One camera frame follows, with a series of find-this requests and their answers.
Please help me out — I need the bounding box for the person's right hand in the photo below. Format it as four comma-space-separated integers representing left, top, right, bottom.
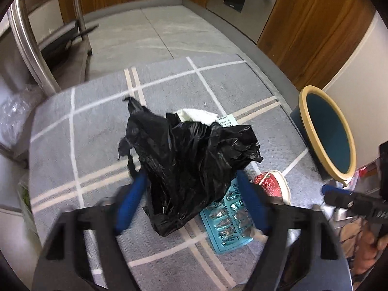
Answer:
353, 228, 388, 276

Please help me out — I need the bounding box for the red and white paper cup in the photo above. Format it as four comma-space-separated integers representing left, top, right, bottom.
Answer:
253, 170, 291, 207

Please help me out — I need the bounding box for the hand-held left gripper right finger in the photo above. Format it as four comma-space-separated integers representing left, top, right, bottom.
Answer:
236, 170, 352, 291

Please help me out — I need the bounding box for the paper receipt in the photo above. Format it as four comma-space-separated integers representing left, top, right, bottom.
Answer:
217, 114, 238, 128

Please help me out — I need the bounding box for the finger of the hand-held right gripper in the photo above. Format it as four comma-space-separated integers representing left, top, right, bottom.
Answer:
324, 192, 369, 217
322, 186, 354, 197

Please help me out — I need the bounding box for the stainless built-in oven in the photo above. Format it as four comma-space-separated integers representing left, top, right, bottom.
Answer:
206, 0, 281, 43

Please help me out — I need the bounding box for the white crumpled tissue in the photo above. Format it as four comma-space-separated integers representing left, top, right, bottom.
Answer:
177, 108, 218, 125

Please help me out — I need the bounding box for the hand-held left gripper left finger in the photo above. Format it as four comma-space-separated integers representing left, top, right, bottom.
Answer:
32, 170, 149, 291

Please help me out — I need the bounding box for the black flat folded object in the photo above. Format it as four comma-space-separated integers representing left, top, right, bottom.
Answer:
39, 20, 100, 67

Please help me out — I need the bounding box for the yellow-rimmed teal waste bin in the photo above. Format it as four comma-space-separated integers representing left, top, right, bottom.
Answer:
289, 85, 356, 184

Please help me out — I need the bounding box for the black plastic bag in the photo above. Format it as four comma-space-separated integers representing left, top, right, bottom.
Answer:
118, 97, 264, 237

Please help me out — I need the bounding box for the clear plastic bag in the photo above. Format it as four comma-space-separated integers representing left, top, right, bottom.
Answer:
0, 88, 40, 146

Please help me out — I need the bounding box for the teal blister pack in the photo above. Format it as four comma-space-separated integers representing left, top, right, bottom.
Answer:
199, 180, 269, 253

